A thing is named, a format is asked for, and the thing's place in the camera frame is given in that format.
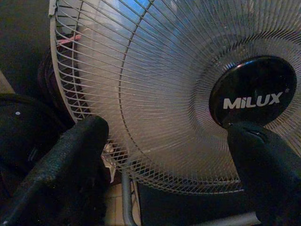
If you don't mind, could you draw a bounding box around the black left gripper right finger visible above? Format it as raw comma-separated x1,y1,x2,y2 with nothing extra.
226,121,301,226

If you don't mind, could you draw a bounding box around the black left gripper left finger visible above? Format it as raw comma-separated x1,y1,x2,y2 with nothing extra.
0,115,111,226

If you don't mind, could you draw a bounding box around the black round plastic housing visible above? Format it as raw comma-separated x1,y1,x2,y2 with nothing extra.
0,93,71,184

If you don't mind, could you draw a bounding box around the grey metal frame tube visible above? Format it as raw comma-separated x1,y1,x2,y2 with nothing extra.
120,171,261,226

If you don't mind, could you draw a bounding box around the grey Milux wire-guard fan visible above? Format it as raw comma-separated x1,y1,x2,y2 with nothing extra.
48,0,301,196

